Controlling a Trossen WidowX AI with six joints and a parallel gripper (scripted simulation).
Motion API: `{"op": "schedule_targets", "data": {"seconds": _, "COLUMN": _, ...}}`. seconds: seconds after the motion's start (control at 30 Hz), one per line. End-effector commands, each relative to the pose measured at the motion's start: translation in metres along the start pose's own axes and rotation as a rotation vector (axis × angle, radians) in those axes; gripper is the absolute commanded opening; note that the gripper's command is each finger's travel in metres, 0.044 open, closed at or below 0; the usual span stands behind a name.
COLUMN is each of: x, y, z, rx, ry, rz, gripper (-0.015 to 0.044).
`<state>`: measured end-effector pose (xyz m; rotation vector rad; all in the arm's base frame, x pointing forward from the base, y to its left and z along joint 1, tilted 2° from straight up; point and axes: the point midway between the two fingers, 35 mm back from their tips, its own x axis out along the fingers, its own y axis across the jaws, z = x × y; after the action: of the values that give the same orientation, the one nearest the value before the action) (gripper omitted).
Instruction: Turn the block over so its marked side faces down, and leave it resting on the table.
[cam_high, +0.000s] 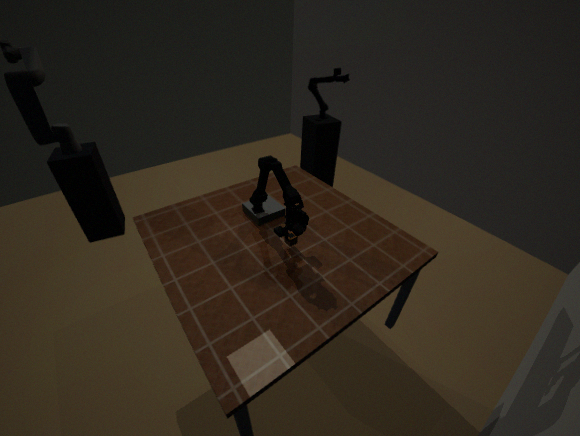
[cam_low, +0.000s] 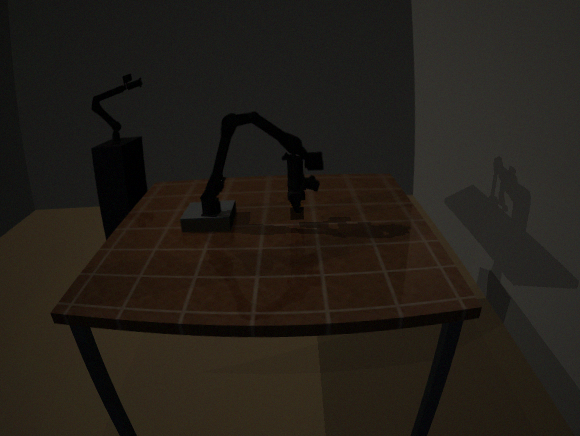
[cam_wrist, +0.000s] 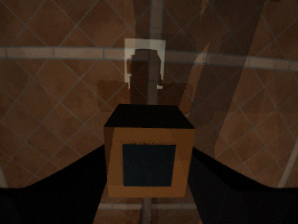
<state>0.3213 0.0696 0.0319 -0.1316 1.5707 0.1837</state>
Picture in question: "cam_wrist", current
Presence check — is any orange block with dark square marking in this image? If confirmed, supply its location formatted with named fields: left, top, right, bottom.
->
left=103, top=104, right=196, bottom=198

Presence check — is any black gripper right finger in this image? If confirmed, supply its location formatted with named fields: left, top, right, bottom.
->
left=187, top=147, right=298, bottom=224

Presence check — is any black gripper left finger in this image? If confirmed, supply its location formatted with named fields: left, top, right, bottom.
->
left=0, top=144, right=107, bottom=224

